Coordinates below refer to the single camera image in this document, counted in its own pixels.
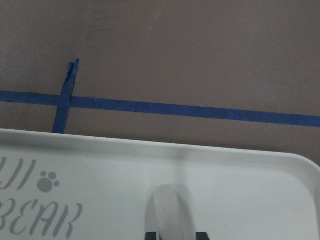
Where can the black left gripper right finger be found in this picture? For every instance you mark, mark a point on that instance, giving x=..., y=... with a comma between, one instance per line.
x=202, y=236

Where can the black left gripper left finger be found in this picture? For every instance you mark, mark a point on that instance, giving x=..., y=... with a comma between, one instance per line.
x=150, y=236

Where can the white printed tray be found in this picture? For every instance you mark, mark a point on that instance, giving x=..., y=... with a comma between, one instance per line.
x=67, y=187

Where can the blue tape line lengthwise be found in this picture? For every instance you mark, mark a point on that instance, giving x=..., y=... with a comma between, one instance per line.
x=64, y=102

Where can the blue tape line crosswise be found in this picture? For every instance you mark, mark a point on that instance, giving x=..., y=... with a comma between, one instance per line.
x=194, y=111

